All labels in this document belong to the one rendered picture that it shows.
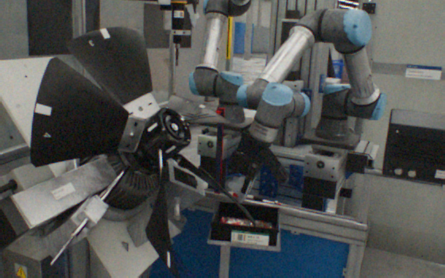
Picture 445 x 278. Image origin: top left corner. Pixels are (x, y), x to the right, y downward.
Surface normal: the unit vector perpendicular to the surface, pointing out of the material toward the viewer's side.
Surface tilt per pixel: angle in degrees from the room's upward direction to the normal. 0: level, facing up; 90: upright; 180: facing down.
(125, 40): 50
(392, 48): 90
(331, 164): 90
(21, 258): 90
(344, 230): 90
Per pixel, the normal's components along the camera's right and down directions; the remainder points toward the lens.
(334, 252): -0.38, 0.19
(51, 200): 0.74, -0.52
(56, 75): 0.75, -0.14
